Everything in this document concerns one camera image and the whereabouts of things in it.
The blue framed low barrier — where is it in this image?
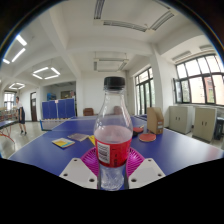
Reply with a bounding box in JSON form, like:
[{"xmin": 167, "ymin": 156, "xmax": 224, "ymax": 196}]
[{"xmin": 39, "ymin": 118, "xmax": 69, "ymax": 132}]

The person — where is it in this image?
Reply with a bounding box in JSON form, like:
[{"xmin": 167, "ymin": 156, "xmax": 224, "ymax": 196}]
[{"xmin": 13, "ymin": 96, "xmax": 28, "ymax": 136}]

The beige two-door cabinet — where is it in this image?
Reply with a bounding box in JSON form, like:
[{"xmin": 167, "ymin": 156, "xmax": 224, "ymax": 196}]
[
  {"xmin": 168, "ymin": 105, "xmax": 194, "ymax": 135},
  {"xmin": 192, "ymin": 106, "xmax": 218, "ymax": 144}
]

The group of ceiling lights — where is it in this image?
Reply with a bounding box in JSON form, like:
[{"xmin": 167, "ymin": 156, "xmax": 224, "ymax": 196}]
[{"xmin": 1, "ymin": 33, "xmax": 62, "ymax": 91}]

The brown cardboard box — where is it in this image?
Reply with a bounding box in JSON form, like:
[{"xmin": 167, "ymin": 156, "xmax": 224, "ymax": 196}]
[{"xmin": 146, "ymin": 106, "xmax": 165, "ymax": 135}]

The black-framed large window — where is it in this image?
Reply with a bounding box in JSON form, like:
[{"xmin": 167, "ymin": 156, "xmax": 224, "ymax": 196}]
[{"xmin": 173, "ymin": 54, "xmax": 224, "ymax": 107}]

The clear red-labelled drink bottle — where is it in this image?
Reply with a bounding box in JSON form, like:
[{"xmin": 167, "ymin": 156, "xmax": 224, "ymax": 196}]
[{"xmin": 93, "ymin": 76, "xmax": 134, "ymax": 192}]

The brown armchair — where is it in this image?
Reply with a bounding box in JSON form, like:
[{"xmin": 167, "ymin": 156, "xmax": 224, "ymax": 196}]
[{"xmin": 82, "ymin": 107, "xmax": 95, "ymax": 117}]

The red-legged table tennis table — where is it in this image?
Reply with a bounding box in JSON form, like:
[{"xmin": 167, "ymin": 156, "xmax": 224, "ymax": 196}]
[{"xmin": 0, "ymin": 119, "xmax": 19, "ymax": 144}]

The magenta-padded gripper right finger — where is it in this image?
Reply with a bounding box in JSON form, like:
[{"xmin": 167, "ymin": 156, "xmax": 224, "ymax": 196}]
[{"xmin": 124, "ymin": 146, "xmax": 167, "ymax": 190}]

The yellow book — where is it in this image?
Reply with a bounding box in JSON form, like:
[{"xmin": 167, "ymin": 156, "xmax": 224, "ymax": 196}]
[{"xmin": 88, "ymin": 134, "xmax": 98, "ymax": 147}]

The blue folding partition wall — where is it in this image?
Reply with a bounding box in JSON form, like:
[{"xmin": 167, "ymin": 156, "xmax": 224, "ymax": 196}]
[{"xmin": 41, "ymin": 97, "xmax": 77, "ymax": 120}]

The black-framed glass door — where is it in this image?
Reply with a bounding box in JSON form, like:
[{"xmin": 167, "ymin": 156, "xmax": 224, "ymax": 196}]
[{"xmin": 134, "ymin": 67, "xmax": 156, "ymax": 116}]

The yellow and blue booklet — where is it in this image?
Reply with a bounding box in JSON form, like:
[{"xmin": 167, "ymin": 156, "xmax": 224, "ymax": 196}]
[{"xmin": 51, "ymin": 137, "xmax": 76, "ymax": 150}]

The grey booklet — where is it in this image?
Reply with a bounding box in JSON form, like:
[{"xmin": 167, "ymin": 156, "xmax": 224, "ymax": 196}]
[{"xmin": 67, "ymin": 132, "xmax": 90, "ymax": 143}]

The red table tennis paddle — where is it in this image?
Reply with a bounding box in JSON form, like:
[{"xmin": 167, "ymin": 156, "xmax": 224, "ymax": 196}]
[
  {"xmin": 132, "ymin": 126, "xmax": 145, "ymax": 134},
  {"xmin": 138, "ymin": 132, "xmax": 157, "ymax": 143}
]

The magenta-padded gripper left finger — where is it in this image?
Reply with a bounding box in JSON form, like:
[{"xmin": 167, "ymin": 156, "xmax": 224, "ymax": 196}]
[{"xmin": 59, "ymin": 146, "xmax": 101, "ymax": 190}]

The dark brown door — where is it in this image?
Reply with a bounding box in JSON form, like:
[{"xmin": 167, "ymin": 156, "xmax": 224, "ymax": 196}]
[{"xmin": 29, "ymin": 91, "xmax": 38, "ymax": 122}]

